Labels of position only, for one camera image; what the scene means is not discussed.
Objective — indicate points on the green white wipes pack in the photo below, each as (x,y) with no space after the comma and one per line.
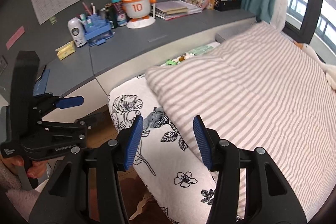
(201,50)

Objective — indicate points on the pink sticky note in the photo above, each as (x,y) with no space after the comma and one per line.
(15,37)

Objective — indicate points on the teal lid canister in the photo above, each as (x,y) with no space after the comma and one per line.
(120,13)

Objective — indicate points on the green plastic wrapper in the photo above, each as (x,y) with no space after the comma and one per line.
(172,62)

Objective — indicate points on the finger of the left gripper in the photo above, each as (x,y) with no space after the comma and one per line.
(64,103)
(91,120)

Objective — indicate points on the grey bedside desk shelf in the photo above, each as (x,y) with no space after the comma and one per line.
(89,62)

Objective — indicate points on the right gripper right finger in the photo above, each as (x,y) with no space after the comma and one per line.
(269,197)

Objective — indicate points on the white goose plush toy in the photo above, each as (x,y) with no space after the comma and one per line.
(329,70)

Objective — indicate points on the striped beige duvet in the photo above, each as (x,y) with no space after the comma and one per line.
(258,89)

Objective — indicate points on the dark green bottle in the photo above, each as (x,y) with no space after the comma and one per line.
(111,15)

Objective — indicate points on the white speaker device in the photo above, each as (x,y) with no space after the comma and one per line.
(76,30)

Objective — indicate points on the person's left hand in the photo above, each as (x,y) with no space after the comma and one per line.
(37,170)

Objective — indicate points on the blue desk organiser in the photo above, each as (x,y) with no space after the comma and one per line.
(97,27)

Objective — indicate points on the stack of notebooks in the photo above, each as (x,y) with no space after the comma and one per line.
(169,10)

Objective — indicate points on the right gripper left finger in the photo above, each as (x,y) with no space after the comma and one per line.
(65,198)

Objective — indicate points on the white floral bed sheet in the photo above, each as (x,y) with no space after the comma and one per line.
(168,155)

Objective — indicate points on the yellow tissue pack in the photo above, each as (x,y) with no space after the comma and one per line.
(65,50)

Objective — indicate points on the white orange robot lamp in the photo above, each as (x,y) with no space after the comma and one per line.
(138,12)

